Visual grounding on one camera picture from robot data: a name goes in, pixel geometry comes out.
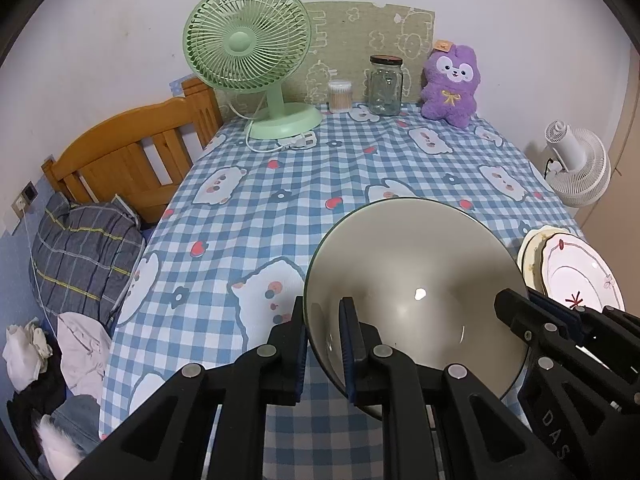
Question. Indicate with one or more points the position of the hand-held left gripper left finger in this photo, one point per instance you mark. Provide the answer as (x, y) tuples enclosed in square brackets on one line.
[(300, 360)]

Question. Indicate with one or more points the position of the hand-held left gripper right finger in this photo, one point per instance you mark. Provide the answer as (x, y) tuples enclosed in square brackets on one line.
[(346, 360)]

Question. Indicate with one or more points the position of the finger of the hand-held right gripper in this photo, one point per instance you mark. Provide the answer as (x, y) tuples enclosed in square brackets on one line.
[(520, 310), (562, 315)]

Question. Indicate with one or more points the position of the scalloped yellow floral plate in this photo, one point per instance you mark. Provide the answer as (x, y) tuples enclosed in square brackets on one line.
[(535, 260)]

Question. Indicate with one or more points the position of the round yellow floral plate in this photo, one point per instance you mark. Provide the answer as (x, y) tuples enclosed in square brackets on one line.
[(522, 255)]

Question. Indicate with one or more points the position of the beige floral ceramic bowl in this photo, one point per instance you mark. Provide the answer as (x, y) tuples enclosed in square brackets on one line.
[(410, 260)]

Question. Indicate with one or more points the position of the blue checkered tablecloth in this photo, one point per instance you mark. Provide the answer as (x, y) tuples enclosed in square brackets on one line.
[(300, 230)]

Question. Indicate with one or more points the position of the white fan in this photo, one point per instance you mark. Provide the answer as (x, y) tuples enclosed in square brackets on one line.
[(585, 165)]

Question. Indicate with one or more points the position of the beige door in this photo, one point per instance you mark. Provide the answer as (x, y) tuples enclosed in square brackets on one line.
[(625, 160)]

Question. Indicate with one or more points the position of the blue bed sheet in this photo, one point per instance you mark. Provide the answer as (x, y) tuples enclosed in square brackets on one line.
[(148, 234)]

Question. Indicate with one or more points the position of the pale pink garment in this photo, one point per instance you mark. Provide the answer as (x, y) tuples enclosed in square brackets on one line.
[(82, 350)]

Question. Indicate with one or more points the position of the purple plush toy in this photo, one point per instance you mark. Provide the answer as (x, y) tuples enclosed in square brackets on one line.
[(447, 100)]

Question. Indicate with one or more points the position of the blue jeans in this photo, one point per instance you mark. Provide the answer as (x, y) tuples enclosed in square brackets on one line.
[(75, 422)]

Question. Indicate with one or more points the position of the grey plaid pillow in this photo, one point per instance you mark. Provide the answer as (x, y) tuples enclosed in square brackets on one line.
[(85, 255)]

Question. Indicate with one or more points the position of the glass jar with black lid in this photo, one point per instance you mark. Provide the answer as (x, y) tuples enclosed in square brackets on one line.
[(385, 90)]

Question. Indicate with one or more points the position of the white furry item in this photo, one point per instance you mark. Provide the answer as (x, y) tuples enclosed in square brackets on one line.
[(55, 452)]

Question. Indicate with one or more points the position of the clear cotton swab box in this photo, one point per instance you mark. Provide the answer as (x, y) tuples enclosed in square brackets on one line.
[(340, 97)]

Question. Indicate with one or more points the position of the black cloth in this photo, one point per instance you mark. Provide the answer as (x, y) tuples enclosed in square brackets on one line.
[(37, 410)]

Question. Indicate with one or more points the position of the wooden bed headboard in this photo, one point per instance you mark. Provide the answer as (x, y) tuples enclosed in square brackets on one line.
[(115, 150)]

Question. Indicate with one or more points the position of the green desk fan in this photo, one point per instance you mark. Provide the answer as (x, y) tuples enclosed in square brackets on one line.
[(240, 42)]

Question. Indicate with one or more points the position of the green cartoon-print mat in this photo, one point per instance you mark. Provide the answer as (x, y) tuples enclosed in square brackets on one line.
[(360, 25)]

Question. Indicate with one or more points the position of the dark wall switch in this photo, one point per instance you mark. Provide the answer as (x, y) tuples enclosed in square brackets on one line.
[(30, 191)]

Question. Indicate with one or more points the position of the white wall socket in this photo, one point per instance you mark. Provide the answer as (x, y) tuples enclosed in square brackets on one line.
[(20, 206)]

